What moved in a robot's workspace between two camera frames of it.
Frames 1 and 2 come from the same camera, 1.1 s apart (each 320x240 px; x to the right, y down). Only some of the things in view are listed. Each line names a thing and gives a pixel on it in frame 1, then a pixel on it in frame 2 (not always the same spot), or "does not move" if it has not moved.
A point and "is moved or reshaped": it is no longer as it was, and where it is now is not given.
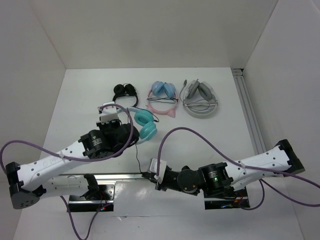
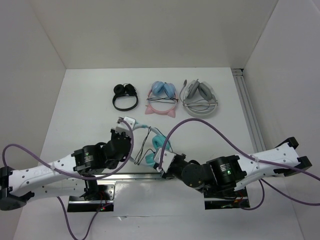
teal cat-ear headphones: (145, 118) to (159, 142)
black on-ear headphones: (127, 89) does not move
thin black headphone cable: (139, 164) is moved or reshaped
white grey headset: (197, 98) does not move
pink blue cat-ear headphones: (164, 93) does not move
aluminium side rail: (251, 120) does not move
